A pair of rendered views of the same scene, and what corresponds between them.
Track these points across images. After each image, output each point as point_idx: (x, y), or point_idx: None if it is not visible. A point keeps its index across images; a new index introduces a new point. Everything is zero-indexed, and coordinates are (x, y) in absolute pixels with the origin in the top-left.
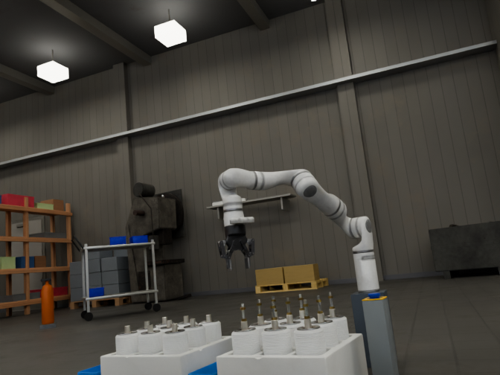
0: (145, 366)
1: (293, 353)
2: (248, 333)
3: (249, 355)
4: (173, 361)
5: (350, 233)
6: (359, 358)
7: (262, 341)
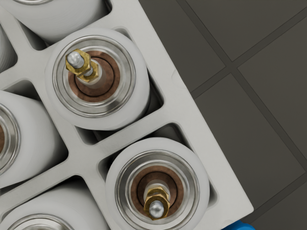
0: None
1: (96, 21)
2: (170, 141)
3: (183, 123)
4: None
5: None
6: None
7: (143, 101)
